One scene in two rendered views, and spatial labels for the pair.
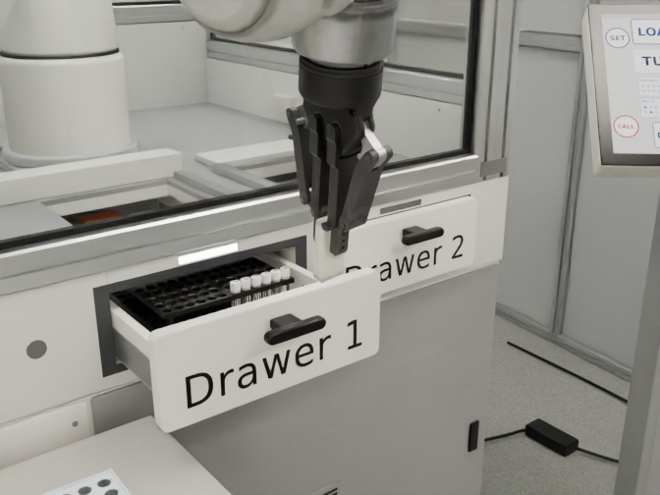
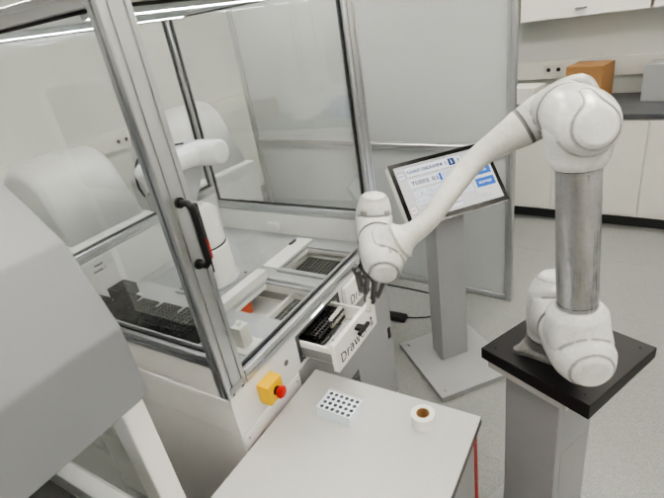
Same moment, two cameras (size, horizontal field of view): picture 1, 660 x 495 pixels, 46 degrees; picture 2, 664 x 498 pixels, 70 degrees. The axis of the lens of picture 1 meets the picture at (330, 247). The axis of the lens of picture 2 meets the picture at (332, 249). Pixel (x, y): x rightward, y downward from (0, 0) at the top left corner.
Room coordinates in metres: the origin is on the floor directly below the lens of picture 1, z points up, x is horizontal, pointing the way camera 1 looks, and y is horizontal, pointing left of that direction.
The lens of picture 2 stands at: (-0.49, 0.49, 1.88)
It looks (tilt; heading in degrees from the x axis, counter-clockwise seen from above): 26 degrees down; 342
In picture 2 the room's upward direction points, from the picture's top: 10 degrees counter-clockwise
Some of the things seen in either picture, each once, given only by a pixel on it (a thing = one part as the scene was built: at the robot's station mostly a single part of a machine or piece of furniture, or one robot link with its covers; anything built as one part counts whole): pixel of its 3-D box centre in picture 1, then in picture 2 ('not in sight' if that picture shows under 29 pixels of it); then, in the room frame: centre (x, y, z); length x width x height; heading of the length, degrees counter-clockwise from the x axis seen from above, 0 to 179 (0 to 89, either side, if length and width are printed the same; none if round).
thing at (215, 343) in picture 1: (275, 344); (355, 333); (0.77, 0.06, 0.87); 0.29 x 0.02 x 0.11; 128
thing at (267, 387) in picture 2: not in sight; (271, 388); (0.67, 0.39, 0.88); 0.07 x 0.05 x 0.07; 128
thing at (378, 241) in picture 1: (404, 249); (362, 282); (1.07, -0.11, 0.87); 0.29 x 0.02 x 0.11; 128
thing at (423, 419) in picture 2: not in sight; (423, 417); (0.41, 0.02, 0.78); 0.07 x 0.07 x 0.04
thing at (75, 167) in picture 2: not in sight; (58, 199); (0.99, 0.79, 1.52); 0.87 x 0.01 x 0.86; 38
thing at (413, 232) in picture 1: (416, 233); not in sight; (1.05, -0.12, 0.91); 0.07 x 0.04 x 0.01; 128
